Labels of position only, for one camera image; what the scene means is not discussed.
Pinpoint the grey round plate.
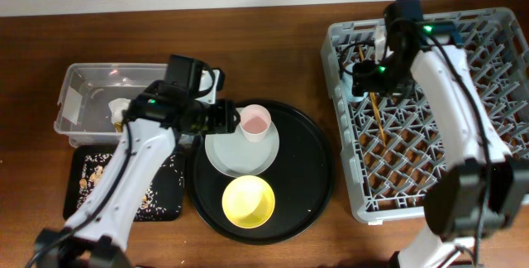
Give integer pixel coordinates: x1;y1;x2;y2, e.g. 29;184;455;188
205;122;280;178

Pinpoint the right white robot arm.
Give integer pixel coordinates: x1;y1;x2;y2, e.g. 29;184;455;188
352;19;528;267

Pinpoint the black rectangular tray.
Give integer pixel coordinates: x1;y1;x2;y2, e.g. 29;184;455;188
63;145;185;222

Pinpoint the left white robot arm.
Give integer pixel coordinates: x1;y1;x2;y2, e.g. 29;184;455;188
26;93;241;267

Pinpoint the yellow bowl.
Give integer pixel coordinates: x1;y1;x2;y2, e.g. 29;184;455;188
222;175;275;229

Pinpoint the food scraps and rice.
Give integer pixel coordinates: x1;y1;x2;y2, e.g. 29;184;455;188
74;153;185;222

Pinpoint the pink plastic cup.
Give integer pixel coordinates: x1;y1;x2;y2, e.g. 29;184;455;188
240;104;272;142

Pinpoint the white napkin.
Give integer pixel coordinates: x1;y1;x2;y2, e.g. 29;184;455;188
108;98;131;124

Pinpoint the clear plastic waste bin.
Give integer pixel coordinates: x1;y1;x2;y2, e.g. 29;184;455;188
54;63;166;147

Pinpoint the white label on bin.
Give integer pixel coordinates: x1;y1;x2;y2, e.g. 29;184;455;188
62;87;83;125

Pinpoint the blue plastic cup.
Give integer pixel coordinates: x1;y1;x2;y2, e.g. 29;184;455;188
341;73;367;103

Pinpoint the round black serving tray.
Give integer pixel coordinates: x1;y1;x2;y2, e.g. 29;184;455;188
186;99;335;245

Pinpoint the grey dishwasher rack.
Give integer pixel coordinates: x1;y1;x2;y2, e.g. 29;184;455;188
321;7;528;224

